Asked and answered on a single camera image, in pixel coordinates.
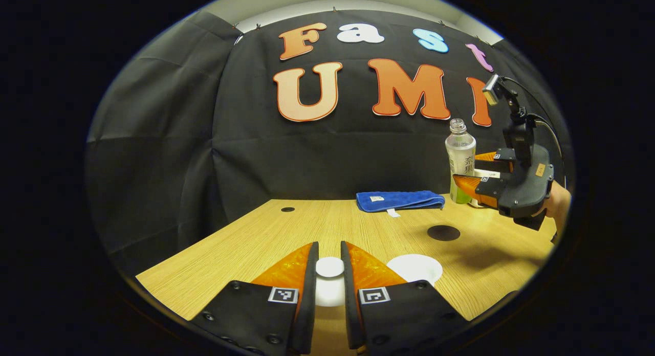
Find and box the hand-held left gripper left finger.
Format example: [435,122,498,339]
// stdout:
[190,241,320,355]

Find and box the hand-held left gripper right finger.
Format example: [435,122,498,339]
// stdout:
[341,240,469,354]

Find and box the white teacup lid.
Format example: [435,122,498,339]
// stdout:
[315,257,346,308]

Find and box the clear green water bottle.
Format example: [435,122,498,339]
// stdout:
[445,118,477,205]

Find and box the dark round coaster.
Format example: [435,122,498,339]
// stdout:
[427,225,461,242]

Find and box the white teacup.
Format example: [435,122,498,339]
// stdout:
[386,254,444,287]

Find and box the white toaster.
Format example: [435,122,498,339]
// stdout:
[468,168,505,209]

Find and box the blue folded towel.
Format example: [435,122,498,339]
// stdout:
[356,191,446,218]

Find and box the black backdrop cloth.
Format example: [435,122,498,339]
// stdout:
[86,9,569,270]

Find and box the black camera cable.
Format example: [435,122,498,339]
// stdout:
[501,76,567,185]

